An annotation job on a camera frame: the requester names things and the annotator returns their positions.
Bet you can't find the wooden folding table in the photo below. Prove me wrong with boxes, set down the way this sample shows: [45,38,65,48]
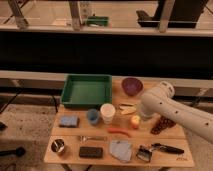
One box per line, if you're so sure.
[44,77,194,168]

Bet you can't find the orange carrot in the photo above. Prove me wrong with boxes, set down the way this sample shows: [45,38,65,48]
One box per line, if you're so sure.
[107,127,132,137]

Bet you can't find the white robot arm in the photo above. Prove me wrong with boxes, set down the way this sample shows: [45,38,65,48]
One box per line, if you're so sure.
[138,81,213,144]

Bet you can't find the blue plastic cup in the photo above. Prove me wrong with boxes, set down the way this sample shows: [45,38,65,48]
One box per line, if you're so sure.
[87,109,100,125]

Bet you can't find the light blue cloth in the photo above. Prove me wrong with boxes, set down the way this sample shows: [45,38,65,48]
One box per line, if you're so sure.
[109,140,132,163]

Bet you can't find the small metal cup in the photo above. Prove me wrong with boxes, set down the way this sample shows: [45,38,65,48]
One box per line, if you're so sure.
[51,139,65,154]

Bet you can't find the yellow red apple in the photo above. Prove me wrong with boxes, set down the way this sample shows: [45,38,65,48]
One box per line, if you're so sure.
[130,115,140,129]

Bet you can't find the green box in background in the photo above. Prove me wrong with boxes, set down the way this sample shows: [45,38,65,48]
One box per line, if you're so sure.
[86,16,109,26]

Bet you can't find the black machine in background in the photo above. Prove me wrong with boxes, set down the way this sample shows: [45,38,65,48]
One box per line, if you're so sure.
[136,0,209,28]

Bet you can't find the dark red grape bunch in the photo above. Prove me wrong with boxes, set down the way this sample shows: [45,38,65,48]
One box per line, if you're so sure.
[151,116,176,135]

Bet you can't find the black rectangular block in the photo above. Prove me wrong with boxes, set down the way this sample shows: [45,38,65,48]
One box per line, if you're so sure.
[79,146,103,158]

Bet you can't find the green plastic tray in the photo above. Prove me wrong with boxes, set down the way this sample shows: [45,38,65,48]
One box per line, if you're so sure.
[60,74,112,108]

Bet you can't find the blue sponge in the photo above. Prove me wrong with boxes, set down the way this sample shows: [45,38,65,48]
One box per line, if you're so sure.
[59,116,79,127]

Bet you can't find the purple bowl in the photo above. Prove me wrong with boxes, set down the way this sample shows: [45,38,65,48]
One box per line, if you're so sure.
[121,77,143,96]

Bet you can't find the white paper cup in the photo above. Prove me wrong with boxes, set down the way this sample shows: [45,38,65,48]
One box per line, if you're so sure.
[100,103,116,124]

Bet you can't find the silver metal fork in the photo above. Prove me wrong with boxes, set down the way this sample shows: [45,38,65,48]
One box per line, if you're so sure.
[78,136,107,141]

